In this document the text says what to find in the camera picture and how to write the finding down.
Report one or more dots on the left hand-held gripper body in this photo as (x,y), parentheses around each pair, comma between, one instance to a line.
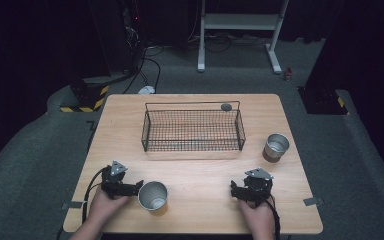
(113,185)

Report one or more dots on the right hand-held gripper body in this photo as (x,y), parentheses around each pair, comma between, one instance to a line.
(259,186)

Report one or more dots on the plain metal cup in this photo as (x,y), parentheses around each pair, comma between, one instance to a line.
(148,193)

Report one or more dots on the metal cup with brown base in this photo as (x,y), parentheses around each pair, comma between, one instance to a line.
(270,151)

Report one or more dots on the person's left hand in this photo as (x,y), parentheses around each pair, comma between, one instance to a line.
(105,208)

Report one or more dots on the person's right hand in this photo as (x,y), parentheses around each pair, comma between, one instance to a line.
(259,215)

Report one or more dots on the grey tape strip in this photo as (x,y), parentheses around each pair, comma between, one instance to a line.
(313,201)
(71,205)

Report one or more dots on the small grey round disc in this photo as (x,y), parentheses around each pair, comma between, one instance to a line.
(226,107)

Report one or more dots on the black base with yellow stripes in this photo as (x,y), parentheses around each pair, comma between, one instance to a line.
(86,98)
(323,101)

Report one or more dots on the white power adapter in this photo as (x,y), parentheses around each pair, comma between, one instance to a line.
(146,90)

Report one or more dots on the small red object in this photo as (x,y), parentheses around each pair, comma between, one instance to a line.
(288,74)

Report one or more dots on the white metal stand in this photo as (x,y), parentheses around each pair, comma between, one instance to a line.
(240,21)

